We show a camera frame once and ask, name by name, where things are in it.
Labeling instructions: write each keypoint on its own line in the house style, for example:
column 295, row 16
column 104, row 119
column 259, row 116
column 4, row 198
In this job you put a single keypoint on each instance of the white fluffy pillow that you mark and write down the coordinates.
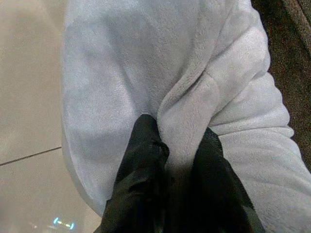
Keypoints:
column 155, row 72

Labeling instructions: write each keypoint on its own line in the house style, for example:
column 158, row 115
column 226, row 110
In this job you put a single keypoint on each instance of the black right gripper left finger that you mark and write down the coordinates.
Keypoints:
column 141, row 170

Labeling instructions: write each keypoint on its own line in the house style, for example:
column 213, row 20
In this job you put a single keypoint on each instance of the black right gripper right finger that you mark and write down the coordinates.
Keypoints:
column 211, row 179

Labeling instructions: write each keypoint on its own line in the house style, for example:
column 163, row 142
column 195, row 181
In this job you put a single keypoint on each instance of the dark brown shaggy rug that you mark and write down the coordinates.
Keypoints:
column 289, row 48

